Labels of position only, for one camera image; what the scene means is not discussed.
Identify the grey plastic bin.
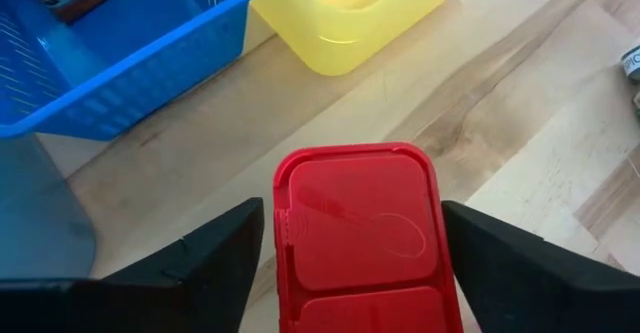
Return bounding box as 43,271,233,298
0,132,97,280

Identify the red-lidded patterned container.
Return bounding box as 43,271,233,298
272,141,464,333

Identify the blue plastic basket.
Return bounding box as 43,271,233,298
0,0,262,142

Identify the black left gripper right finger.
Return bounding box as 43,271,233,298
442,201,640,333

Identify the yellow plastic bin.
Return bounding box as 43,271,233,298
249,0,466,78

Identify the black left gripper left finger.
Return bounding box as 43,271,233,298
0,197,265,333

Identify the green-lidded jar with white label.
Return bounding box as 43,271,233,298
620,45,640,85

